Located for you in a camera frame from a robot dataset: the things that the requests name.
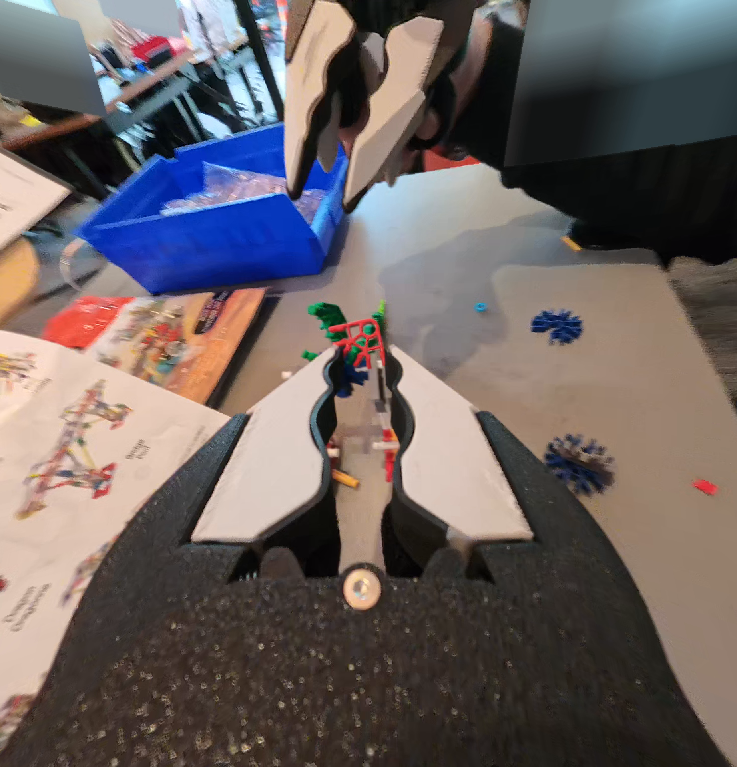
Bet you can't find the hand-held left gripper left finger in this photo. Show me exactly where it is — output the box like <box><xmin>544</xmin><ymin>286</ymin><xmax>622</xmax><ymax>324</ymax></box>
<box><xmin>190</xmin><ymin>346</ymin><xmax>341</xmax><ymax>543</ymax></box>

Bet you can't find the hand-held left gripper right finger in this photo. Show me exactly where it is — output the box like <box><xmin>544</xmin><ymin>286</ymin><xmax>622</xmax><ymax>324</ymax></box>
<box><xmin>386</xmin><ymin>345</ymin><xmax>535</xmax><ymax>543</ymax></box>

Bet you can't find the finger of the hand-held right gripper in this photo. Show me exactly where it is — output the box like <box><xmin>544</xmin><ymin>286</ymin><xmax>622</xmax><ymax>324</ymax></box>
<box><xmin>342</xmin><ymin>17</ymin><xmax>445</xmax><ymax>213</ymax></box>
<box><xmin>283</xmin><ymin>0</ymin><xmax>359</xmax><ymax>200</ymax></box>

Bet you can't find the colourful toy construction model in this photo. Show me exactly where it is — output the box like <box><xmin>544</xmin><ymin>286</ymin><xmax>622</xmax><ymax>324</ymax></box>
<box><xmin>281</xmin><ymin>336</ymin><xmax>405</xmax><ymax>486</ymax></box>

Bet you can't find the red toy connector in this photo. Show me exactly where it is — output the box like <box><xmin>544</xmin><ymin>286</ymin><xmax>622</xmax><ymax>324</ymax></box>
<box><xmin>328</xmin><ymin>318</ymin><xmax>386</xmax><ymax>369</ymax></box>

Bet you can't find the green toy connector chain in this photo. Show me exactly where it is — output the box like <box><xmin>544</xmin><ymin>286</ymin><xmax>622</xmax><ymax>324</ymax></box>
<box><xmin>301</xmin><ymin>300</ymin><xmax>388</xmax><ymax>362</ymax></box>

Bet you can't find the person's right forearm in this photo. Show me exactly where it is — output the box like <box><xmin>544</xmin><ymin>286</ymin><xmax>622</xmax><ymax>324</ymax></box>
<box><xmin>482</xmin><ymin>0</ymin><xmax>737</xmax><ymax>267</ymax></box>

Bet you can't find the person's right hand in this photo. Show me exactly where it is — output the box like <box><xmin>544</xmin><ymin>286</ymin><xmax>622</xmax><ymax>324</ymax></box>
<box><xmin>397</xmin><ymin>6</ymin><xmax>498</xmax><ymax>173</ymax></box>

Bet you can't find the blue and grey connector pair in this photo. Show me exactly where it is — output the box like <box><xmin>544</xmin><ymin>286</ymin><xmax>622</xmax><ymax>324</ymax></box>
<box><xmin>544</xmin><ymin>434</ymin><xmax>617</xmax><ymax>496</ymax></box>

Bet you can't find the clear plastic bag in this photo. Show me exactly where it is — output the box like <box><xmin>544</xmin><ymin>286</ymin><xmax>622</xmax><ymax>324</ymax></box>
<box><xmin>161</xmin><ymin>161</ymin><xmax>335</xmax><ymax>227</ymax></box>

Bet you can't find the orange toy set package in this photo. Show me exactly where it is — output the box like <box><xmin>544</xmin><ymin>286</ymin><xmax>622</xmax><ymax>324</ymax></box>
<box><xmin>42</xmin><ymin>289</ymin><xmax>267</xmax><ymax>406</ymax></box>

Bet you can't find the blue snowflake toy connector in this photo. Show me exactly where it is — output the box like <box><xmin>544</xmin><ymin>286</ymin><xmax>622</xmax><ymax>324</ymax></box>
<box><xmin>530</xmin><ymin>308</ymin><xmax>584</xmax><ymax>346</ymax></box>

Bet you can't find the background wooden table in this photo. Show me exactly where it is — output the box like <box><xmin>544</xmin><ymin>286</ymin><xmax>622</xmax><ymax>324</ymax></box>
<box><xmin>2</xmin><ymin>45</ymin><xmax>255</xmax><ymax>153</ymax></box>

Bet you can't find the printed instruction booklet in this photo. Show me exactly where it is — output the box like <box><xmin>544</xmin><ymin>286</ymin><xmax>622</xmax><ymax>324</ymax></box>
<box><xmin>0</xmin><ymin>326</ymin><xmax>233</xmax><ymax>750</ymax></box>

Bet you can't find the blue storage bin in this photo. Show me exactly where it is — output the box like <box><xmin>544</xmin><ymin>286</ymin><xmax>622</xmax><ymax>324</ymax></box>
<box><xmin>75</xmin><ymin>123</ymin><xmax>351</xmax><ymax>296</ymax></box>

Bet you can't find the printed task card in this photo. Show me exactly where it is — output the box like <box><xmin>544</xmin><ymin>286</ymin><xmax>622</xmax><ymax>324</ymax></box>
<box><xmin>0</xmin><ymin>143</ymin><xmax>73</xmax><ymax>262</ymax></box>

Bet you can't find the thin white cable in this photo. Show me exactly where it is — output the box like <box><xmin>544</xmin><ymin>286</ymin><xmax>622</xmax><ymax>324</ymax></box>
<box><xmin>59</xmin><ymin>238</ymin><xmax>101</xmax><ymax>290</ymax></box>

